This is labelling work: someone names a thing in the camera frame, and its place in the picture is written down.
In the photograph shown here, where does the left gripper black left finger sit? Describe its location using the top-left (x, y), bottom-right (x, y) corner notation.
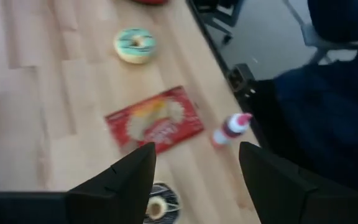
top-left (66, 142), bottom-right (157, 224)

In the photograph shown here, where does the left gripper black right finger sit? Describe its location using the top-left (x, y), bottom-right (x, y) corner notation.
top-left (239, 141), bottom-right (358, 224)

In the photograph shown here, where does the chocolate frosted donut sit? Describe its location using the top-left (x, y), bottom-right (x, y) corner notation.
top-left (143, 182), bottom-right (181, 224)

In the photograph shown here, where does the red butter popcorn bag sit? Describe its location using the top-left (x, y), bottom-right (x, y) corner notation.
top-left (103, 85), bottom-right (205, 156)

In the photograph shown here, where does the pink food colouring bottle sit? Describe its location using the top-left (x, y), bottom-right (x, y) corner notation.
top-left (210, 112), bottom-right (254, 149)

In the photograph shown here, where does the teal frosted donut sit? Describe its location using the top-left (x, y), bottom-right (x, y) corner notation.
top-left (113, 27), bottom-right (158, 65)

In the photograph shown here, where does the dark blue office chair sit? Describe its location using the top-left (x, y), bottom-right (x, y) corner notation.
top-left (253, 46), bottom-right (358, 194)

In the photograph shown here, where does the black chair base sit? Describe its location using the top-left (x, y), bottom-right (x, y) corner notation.
top-left (194, 0), bottom-right (245, 44)

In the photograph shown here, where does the red metal box grater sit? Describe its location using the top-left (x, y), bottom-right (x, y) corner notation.
top-left (131, 0), bottom-right (170, 6)

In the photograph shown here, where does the office chair with grey frame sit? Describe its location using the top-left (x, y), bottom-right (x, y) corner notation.
top-left (283, 0), bottom-right (358, 65)

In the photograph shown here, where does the black aluminium rig frame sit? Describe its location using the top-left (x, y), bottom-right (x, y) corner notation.
top-left (185, 0), bottom-right (276, 150)

